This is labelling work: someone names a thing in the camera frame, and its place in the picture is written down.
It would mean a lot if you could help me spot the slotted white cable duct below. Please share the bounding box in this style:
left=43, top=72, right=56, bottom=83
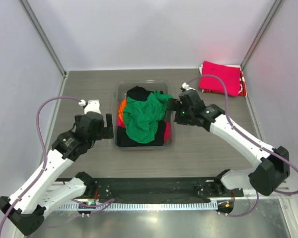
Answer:
left=58, top=200, right=218, bottom=211

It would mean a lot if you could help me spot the aluminium frame rail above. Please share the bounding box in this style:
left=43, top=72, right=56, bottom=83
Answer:
left=47, top=177, right=296, bottom=201

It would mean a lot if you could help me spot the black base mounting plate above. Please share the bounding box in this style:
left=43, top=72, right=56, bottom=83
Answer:
left=80, top=177, right=244, bottom=204

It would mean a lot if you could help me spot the black t-shirt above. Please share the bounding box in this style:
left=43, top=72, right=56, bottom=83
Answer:
left=116, top=86, right=173, bottom=147

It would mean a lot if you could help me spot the left aluminium corner post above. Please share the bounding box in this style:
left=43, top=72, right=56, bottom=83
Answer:
left=18, top=0, right=68, bottom=77

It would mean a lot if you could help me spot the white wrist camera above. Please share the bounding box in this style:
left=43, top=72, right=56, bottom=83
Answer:
left=180, top=83, right=195, bottom=92
left=78, top=100, right=101, bottom=114

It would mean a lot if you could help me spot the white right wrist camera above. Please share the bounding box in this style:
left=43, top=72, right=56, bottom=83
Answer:
left=180, top=83, right=195, bottom=92

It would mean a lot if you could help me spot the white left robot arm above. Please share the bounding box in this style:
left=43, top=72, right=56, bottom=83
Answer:
left=0, top=112, right=114, bottom=236

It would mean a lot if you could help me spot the aluminium corner post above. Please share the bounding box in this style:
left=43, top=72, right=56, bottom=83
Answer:
left=18, top=0, right=68, bottom=77
left=240, top=0, right=285, bottom=70

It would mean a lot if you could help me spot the orange t-shirt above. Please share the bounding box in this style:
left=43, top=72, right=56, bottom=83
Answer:
left=118, top=98, right=127, bottom=128

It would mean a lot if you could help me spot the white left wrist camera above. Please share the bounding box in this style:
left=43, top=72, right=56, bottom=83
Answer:
left=78, top=100, right=101, bottom=114

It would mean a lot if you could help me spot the clear plastic bin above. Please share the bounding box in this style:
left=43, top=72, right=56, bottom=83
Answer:
left=114, top=80, right=173, bottom=150

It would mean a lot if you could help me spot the green t-shirt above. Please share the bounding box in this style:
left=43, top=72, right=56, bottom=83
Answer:
left=123, top=91, right=173, bottom=144

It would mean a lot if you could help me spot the right aluminium corner post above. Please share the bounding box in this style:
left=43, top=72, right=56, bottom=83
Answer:
left=240, top=0, right=285, bottom=70

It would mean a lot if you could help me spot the folded pink t-shirt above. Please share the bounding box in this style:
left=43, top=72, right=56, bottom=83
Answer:
left=199, top=61, right=240, bottom=97

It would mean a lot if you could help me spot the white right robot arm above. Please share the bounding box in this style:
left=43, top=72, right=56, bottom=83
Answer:
left=165, top=89, right=290, bottom=196

